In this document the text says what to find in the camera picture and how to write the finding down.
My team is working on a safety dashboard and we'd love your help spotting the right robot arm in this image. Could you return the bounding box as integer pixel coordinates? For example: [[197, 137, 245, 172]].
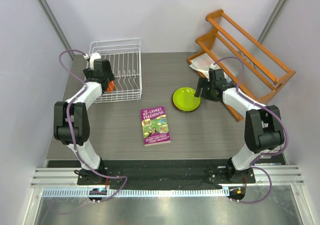
[[194, 69, 285, 183]]

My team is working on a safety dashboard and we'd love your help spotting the white wire dish rack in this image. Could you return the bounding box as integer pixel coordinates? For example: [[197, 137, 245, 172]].
[[88, 38, 142, 104]]

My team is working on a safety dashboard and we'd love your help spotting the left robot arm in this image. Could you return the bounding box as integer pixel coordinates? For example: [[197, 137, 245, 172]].
[[53, 58, 115, 185]]

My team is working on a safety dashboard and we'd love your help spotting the purple treehouse book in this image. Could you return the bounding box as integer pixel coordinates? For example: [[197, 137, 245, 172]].
[[140, 106, 171, 147]]

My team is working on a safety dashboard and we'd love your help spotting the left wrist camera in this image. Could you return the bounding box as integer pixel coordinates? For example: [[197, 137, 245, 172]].
[[83, 52, 101, 70]]

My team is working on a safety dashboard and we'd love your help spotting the orange plate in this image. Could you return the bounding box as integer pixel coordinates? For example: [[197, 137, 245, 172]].
[[106, 81, 115, 93]]

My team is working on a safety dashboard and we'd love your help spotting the aluminium rail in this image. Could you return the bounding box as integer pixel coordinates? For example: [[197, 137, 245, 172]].
[[31, 165, 305, 188]]

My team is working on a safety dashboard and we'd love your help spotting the lime green plate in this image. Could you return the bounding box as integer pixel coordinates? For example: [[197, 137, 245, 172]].
[[172, 87, 201, 112]]

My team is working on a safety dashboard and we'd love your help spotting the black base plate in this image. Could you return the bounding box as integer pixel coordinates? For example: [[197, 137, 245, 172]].
[[46, 152, 287, 191]]

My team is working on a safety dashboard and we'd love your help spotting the red floral plate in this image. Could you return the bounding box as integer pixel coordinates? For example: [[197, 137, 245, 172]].
[[171, 92, 201, 113]]

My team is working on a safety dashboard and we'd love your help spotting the perforated metal strip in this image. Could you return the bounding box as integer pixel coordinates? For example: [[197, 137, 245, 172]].
[[42, 187, 230, 198]]

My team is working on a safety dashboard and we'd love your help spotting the white paper packet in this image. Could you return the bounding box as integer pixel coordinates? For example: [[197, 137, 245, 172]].
[[189, 52, 232, 85]]

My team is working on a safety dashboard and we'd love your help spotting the orange wooden rack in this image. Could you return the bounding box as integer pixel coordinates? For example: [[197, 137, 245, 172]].
[[187, 8, 296, 122]]

